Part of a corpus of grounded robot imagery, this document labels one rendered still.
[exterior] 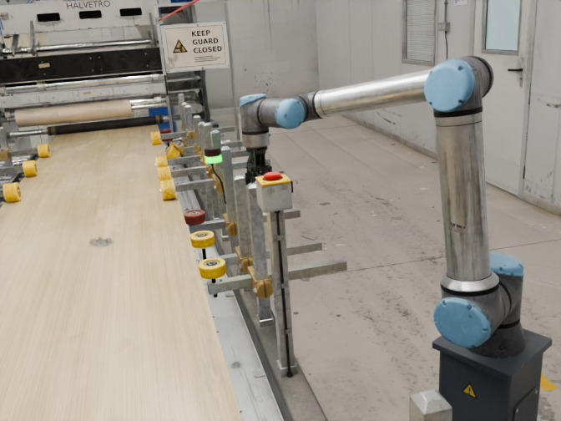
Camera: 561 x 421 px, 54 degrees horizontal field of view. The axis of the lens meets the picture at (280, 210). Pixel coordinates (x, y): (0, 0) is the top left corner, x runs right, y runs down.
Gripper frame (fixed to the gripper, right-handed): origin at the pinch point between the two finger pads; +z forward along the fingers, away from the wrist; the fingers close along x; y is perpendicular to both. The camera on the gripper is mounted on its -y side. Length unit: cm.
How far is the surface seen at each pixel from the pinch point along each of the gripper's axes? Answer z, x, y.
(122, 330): 8, -47, 59
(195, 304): 8, -29, 53
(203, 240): 7.6, -21.7, 8.8
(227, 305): 35.8, -15.6, 3.0
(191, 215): 7.1, -22.9, -17.7
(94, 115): -4, -70, -246
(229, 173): -7.8, -7.8, -14.4
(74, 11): -77, -73, -273
